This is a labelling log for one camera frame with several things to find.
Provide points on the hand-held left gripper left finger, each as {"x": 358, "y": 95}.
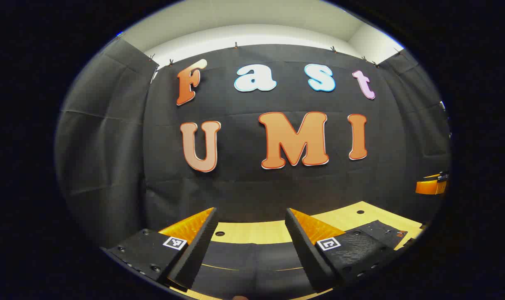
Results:
{"x": 196, "y": 254}

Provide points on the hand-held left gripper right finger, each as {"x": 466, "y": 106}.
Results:
{"x": 304, "y": 254}

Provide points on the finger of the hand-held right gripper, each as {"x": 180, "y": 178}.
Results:
{"x": 429, "y": 187}

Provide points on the dark grey jeans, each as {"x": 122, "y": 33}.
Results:
{"x": 252, "y": 266}

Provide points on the black backdrop cloth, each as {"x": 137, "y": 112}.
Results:
{"x": 244, "y": 187}

